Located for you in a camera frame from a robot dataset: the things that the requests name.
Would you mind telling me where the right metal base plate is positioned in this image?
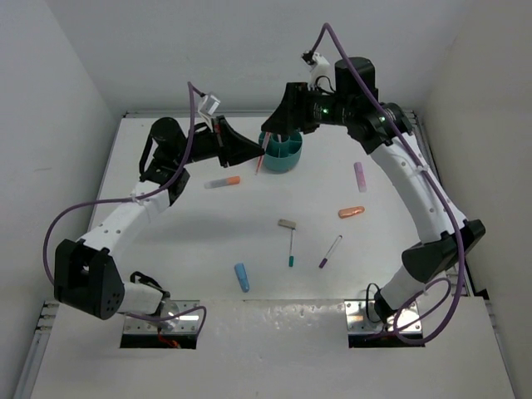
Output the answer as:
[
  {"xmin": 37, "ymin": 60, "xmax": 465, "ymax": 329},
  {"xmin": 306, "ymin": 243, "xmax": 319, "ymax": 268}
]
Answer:
[{"xmin": 344, "ymin": 299, "xmax": 422, "ymax": 336}]

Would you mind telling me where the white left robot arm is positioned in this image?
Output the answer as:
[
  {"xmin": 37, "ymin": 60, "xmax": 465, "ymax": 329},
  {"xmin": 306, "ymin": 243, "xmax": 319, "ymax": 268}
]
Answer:
[{"xmin": 54, "ymin": 116, "xmax": 264, "ymax": 320}]

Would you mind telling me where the aluminium frame rail left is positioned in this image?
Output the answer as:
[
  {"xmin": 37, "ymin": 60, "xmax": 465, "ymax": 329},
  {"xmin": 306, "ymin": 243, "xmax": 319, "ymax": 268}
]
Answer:
[{"xmin": 13, "ymin": 300, "xmax": 59, "ymax": 399}]

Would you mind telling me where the purple capped white pen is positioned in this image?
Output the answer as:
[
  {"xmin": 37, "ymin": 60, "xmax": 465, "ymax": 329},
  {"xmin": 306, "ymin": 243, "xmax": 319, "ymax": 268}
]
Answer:
[{"xmin": 318, "ymin": 234, "xmax": 342, "ymax": 269}]

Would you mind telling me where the orange highlighter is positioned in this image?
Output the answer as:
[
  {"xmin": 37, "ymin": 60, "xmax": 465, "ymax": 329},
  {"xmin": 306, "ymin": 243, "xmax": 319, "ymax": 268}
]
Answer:
[{"xmin": 337, "ymin": 206, "xmax": 365, "ymax": 219}]

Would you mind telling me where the teal round pen holder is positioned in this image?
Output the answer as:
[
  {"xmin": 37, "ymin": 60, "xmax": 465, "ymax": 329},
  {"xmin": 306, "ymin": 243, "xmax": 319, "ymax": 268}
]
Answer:
[{"xmin": 259, "ymin": 131, "xmax": 303, "ymax": 174}]

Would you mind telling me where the aluminium frame rail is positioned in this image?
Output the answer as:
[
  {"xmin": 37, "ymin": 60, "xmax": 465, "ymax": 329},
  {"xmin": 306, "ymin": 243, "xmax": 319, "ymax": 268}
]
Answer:
[
  {"xmin": 406, "ymin": 111, "xmax": 490, "ymax": 301},
  {"xmin": 13, "ymin": 300, "xmax": 59, "ymax": 399}
]

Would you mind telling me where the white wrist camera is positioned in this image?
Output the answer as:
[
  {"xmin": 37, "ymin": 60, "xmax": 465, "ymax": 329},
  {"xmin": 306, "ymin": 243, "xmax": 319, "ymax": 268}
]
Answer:
[
  {"xmin": 300, "ymin": 51, "xmax": 331, "ymax": 87},
  {"xmin": 197, "ymin": 92, "xmax": 220, "ymax": 121}
]

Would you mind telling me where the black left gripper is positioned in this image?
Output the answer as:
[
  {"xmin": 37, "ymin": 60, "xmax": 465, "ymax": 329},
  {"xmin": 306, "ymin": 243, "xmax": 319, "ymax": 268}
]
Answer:
[{"xmin": 174, "ymin": 115, "xmax": 264, "ymax": 168}]

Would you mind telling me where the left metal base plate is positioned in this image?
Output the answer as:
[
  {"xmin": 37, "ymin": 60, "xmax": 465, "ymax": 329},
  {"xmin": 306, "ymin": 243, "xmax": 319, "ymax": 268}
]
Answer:
[{"xmin": 123, "ymin": 300, "xmax": 202, "ymax": 335}]

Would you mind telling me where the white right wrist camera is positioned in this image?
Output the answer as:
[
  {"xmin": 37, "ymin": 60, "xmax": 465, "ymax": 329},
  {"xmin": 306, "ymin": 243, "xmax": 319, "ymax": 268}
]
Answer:
[{"xmin": 300, "ymin": 51, "xmax": 331, "ymax": 87}]

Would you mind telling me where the orange capped grey marker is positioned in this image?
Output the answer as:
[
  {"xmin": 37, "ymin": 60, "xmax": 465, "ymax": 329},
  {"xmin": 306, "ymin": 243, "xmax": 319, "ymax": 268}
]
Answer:
[{"xmin": 204, "ymin": 176, "xmax": 241, "ymax": 190}]

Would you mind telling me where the aluminium frame rail right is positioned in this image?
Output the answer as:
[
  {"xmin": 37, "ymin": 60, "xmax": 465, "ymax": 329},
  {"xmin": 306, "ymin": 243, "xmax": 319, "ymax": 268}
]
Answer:
[{"xmin": 406, "ymin": 111, "xmax": 490, "ymax": 301}]

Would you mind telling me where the pink highlighter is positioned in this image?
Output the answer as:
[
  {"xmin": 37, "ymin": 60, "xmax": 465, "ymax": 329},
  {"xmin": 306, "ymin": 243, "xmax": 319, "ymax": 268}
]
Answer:
[{"xmin": 354, "ymin": 162, "xmax": 367, "ymax": 193}]

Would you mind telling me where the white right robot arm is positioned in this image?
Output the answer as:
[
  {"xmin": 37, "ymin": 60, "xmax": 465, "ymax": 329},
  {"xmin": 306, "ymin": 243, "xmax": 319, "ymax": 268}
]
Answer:
[{"xmin": 261, "ymin": 54, "xmax": 485, "ymax": 321}]

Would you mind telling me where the metal base plate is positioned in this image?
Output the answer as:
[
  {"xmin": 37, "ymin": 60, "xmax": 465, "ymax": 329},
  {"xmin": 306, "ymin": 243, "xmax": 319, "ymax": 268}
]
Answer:
[
  {"xmin": 344, "ymin": 299, "xmax": 422, "ymax": 336},
  {"xmin": 123, "ymin": 300, "xmax": 202, "ymax": 335}
]

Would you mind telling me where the teal capped white pen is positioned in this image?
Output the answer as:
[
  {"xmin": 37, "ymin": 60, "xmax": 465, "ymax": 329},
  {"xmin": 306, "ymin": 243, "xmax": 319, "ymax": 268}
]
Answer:
[{"xmin": 288, "ymin": 229, "xmax": 295, "ymax": 268}]

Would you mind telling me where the small grey eraser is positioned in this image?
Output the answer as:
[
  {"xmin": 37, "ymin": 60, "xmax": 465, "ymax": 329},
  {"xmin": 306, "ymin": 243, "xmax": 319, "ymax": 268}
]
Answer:
[{"xmin": 278, "ymin": 219, "xmax": 297, "ymax": 229}]

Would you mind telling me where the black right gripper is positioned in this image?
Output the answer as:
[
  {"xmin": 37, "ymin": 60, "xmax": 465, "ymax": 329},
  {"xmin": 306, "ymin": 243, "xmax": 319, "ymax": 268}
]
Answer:
[{"xmin": 261, "ymin": 81, "xmax": 352, "ymax": 135}]

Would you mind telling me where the blue highlighter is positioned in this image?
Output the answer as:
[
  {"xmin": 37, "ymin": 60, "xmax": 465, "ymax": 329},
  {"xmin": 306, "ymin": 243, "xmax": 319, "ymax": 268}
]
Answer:
[{"xmin": 234, "ymin": 263, "xmax": 250, "ymax": 293}]

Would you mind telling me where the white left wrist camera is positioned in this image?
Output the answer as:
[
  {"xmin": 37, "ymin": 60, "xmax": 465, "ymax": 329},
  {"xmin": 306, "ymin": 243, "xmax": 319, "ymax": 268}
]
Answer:
[{"xmin": 197, "ymin": 92, "xmax": 220, "ymax": 121}]

